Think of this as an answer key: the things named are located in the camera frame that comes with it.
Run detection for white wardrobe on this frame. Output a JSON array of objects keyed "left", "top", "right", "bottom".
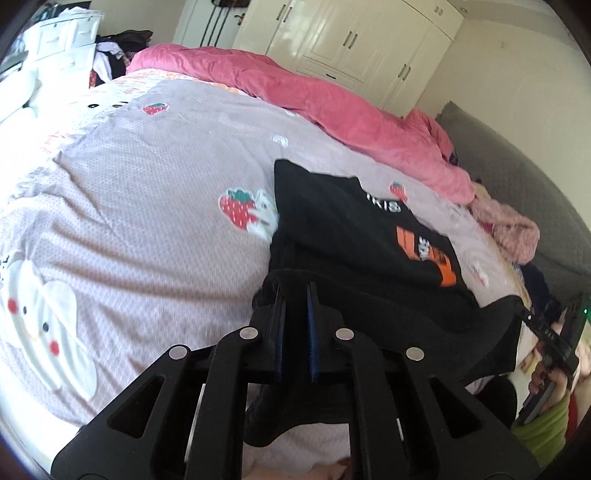
[{"left": 231, "top": 0, "right": 465, "bottom": 118}]

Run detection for pink quilt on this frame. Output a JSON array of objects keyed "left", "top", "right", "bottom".
[{"left": 126, "top": 44, "right": 476, "bottom": 206}]

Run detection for person's right hand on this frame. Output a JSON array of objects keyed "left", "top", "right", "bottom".
[{"left": 531, "top": 357, "right": 573, "bottom": 407}]

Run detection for pink fluffy garment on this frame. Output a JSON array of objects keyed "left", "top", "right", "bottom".
[{"left": 468, "top": 182, "right": 541, "bottom": 264}]

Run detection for grey padded headboard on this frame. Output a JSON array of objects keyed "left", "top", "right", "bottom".
[{"left": 434, "top": 102, "right": 591, "bottom": 296}]

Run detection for white drawer cabinet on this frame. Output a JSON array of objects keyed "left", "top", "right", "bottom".
[{"left": 28, "top": 11, "right": 100, "bottom": 88}]

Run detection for white door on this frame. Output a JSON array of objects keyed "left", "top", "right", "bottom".
[{"left": 173, "top": 0, "right": 252, "bottom": 49}]

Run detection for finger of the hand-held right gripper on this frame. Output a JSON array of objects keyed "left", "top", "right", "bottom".
[{"left": 519, "top": 305, "right": 561, "bottom": 347}]

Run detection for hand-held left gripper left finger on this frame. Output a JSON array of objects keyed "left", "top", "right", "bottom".
[{"left": 53, "top": 288, "right": 287, "bottom": 480}]

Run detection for person's right forearm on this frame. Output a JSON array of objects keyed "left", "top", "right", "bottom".
[{"left": 510, "top": 397, "right": 571, "bottom": 462}]

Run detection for pile of dark clothes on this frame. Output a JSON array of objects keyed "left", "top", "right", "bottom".
[{"left": 90, "top": 30, "right": 153, "bottom": 88}]

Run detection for dark blue garment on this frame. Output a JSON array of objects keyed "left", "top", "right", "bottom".
[{"left": 522, "top": 263, "right": 564, "bottom": 319}]

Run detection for black hanging straps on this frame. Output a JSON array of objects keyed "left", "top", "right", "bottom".
[{"left": 205, "top": 0, "right": 250, "bottom": 47}]

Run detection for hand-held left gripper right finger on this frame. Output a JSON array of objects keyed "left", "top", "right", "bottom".
[{"left": 307, "top": 282, "right": 541, "bottom": 480}]

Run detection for black long-sleeve shirt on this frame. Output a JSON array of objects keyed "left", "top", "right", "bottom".
[{"left": 242, "top": 159, "right": 525, "bottom": 446}]

